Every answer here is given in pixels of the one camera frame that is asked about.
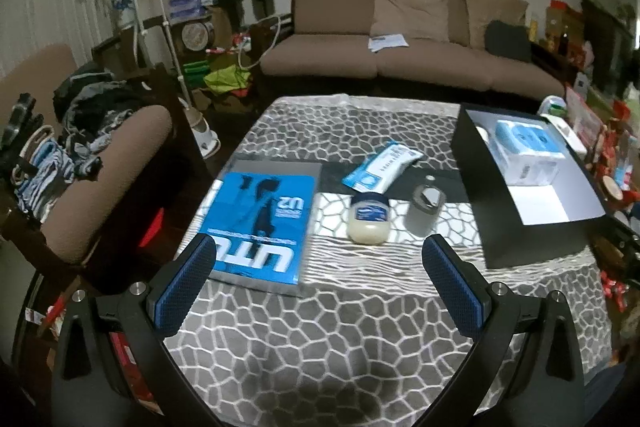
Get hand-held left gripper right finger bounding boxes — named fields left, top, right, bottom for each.
left=421, top=234, right=587, bottom=427

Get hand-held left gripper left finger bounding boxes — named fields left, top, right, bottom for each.
left=52, top=234, right=221, bottom=427

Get black storage box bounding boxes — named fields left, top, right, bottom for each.
left=451, top=103, right=610, bottom=270

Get grey round jar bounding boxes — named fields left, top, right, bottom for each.
left=404, top=183, right=446, bottom=238

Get blue product box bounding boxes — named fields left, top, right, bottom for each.
left=202, top=155, right=325, bottom=299

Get blue white wipes packet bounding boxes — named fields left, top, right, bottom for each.
left=341, top=142, right=425, bottom=195

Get petroleum jelly jar blue lid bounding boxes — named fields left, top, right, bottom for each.
left=346, top=193, right=392, bottom=244

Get grey honeycomb patterned tablecloth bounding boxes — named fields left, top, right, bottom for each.
left=160, top=93, right=613, bottom=427

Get brown armchair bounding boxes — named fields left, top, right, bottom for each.
left=0, top=44, right=201, bottom=298

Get blue white tissue pack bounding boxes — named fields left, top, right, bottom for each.
left=487, top=119, right=568, bottom=186

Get white garment steamer stand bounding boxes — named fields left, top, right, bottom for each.
left=122, top=0, right=221, bottom=158

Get striped cloth bag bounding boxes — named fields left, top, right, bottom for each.
left=12, top=127, right=76, bottom=218

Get round wooden lidded cup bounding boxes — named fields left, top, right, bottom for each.
left=601, top=174, right=624, bottom=204

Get pile of dark clothes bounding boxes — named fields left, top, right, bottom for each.
left=52, top=62, right=161, bottom=160

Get green white tub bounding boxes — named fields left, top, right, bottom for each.
left=537, top=96, right=568, bottom=118

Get green plastic bag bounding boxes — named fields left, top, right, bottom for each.
left=204, top=67, right=251, bottom=96

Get red white packet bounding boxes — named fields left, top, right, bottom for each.
left=565, top=86, right=606, bottom=148

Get round metal tin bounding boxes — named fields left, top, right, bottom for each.
left=181, top=21, right=213, bottom=52

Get dark grey cushion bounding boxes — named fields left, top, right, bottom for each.
left=484, top=20, right=532, bottom=62

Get white papers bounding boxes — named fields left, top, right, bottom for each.
left=368, top=34, right=408, bottom=54

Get brown sofa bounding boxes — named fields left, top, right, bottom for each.
left=260, top=0, right=566, bottom=95

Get tan sofa cushion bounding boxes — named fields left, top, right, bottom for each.
left=461, top=0, right=530, bottom=50
left=372, top=0, right=453, bottom=42

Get stack of blue boxes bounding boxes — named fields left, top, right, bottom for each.
left=167, top=0, right=218, bottom=20

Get dark wooden cabinet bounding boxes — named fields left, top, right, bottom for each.
left=580, top=0, right=637, bottom=68

